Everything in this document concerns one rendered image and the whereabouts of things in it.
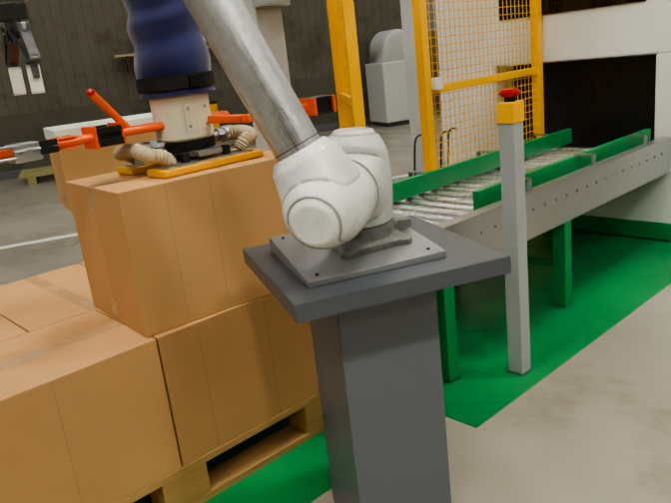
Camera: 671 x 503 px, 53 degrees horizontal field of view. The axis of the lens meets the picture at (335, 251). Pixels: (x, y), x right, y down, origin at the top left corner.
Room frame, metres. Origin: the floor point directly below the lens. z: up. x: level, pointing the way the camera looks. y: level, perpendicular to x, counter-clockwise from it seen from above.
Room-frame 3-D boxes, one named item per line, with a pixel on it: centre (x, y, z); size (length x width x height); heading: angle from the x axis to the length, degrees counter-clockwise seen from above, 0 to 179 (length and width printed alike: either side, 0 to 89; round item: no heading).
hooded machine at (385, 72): (11.21, -1.31, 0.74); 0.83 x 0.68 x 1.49; 108
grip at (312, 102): (2.02, 0.01, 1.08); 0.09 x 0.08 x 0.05; 42
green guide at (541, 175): (3.07, -1.20, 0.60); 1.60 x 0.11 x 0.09; 131
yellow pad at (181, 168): (1.95, 0.34, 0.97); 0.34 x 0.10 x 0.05; 132
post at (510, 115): (2.26, -0.64, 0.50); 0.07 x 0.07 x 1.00; 41
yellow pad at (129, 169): (2.09, 0.47, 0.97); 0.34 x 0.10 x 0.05; 132
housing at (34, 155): (1.71, 0.75, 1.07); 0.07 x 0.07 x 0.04; 42
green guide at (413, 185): (3.47, -0.84, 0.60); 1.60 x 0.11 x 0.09; 131
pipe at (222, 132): (2.02, 0.40, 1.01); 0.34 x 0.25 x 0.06; 132
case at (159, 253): (2.01, 0.41, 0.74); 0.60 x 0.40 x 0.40; 128
